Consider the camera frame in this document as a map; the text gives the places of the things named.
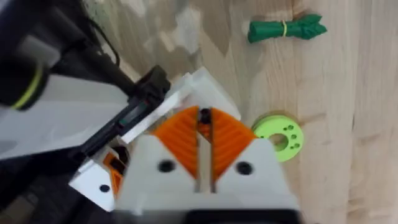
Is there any black cable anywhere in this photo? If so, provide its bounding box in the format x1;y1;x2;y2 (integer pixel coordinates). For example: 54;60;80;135
83;17;121;68

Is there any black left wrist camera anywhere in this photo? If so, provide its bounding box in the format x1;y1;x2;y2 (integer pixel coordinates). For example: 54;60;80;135
70;64;172;160

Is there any green leafy vegetable toy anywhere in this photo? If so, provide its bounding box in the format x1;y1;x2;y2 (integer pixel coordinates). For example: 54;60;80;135
248;14;328;44

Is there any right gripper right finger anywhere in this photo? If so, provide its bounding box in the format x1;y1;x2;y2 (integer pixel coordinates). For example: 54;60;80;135
210;107;301;215

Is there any green disc with holes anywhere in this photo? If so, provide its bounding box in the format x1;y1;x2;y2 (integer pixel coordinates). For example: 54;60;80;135
252;114;305;162

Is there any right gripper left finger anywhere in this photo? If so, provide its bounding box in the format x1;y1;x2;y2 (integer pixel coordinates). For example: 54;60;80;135
114;105;201;215

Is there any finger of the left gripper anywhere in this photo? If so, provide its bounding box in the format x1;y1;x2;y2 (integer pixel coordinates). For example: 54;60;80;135
176;66;242;122

